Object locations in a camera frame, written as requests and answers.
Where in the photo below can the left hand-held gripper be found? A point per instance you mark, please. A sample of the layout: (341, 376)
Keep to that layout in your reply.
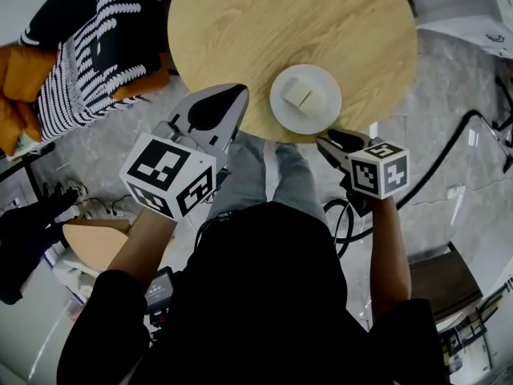
(200, 134)

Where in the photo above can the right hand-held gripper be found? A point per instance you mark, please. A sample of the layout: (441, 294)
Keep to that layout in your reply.
(372, 171)

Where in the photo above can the white plate of food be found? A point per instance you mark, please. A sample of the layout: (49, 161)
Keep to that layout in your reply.
(320, 114)

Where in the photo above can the pale food block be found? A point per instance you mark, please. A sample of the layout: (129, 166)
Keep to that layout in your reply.
(298, 94)

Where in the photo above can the person's left forearm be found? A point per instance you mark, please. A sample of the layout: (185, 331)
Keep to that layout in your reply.
(140, 243)

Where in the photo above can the person's right forearm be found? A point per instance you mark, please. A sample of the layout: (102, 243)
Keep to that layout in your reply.
(388, 255)

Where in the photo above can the person's grey jeans legs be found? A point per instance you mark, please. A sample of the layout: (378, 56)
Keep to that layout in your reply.
(252, 175)

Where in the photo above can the black white striped blanket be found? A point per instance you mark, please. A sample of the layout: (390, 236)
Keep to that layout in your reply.
(100, 54)

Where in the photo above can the dark brown stool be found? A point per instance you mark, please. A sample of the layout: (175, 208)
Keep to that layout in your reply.
(441, 283)

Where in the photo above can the round wooden table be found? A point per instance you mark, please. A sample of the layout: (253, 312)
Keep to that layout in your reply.
(280, 22)

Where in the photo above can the black tripod stand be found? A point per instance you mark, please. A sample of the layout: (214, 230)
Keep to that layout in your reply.
(506, 126)

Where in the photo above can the tan wooden stool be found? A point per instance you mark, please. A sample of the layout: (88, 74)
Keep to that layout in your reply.
(92, 241)

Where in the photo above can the black battery pack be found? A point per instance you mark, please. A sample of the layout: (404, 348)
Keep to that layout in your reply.
(160, 291)

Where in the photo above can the person's black sweater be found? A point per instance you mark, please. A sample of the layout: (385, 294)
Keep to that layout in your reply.
(260, 295)

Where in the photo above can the black metal side table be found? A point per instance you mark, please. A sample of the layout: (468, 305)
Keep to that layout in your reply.
(24, 163)

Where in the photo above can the orange sofa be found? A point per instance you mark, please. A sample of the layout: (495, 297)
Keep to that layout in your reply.
(20, 82)

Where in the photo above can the white cabinet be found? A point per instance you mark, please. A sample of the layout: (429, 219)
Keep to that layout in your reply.
(28, 335)

